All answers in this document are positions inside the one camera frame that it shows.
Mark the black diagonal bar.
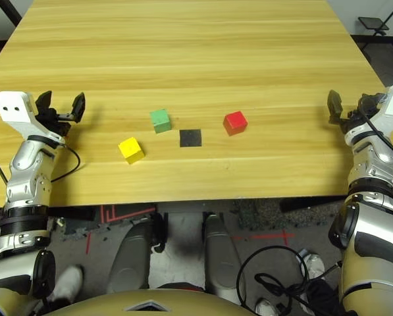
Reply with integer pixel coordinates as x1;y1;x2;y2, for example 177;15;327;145
3;0;23;27

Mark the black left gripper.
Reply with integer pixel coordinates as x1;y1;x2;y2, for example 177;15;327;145
34;91;86;138

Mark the white bystander shoe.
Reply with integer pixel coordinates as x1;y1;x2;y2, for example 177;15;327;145
255;298;279;316
300;252;325;280
47;265;85;305

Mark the grey right robot leg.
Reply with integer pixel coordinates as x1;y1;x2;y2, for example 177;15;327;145
203;213;246;305

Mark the black stand with flat plate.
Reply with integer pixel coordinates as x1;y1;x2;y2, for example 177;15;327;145
357;16;390;37

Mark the red wooden block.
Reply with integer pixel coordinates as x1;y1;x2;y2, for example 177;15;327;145
223;111;249;136

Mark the red tape cross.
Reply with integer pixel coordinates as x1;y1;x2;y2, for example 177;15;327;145
251;229;296;246

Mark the yellow wooden block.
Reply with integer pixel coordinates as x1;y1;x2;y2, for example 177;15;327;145
118;137;145;165

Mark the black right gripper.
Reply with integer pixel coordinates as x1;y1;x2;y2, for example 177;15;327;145
327;89;383;134

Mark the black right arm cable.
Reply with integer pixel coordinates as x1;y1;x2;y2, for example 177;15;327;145
357;93;393;167

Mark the black mat with red lines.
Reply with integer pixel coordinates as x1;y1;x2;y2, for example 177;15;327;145
99;204;157;228

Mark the green wooden block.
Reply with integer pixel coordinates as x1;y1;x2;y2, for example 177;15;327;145
149;109;172;134

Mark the khaki robot torso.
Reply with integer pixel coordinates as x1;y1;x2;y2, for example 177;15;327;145
47;288;249;316

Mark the black floor cable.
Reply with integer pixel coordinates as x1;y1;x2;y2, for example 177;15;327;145
237;245;345;316

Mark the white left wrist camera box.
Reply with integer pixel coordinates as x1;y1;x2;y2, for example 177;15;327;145
0;91;67;144

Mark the grey robot leg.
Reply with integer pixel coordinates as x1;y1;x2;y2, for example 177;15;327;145
106;219;153;294
203;213;246;305

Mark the grey left robot leg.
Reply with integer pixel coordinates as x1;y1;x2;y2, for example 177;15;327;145
106;219;153;294

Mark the black square marker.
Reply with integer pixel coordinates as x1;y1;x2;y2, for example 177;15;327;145
179;128;203;148

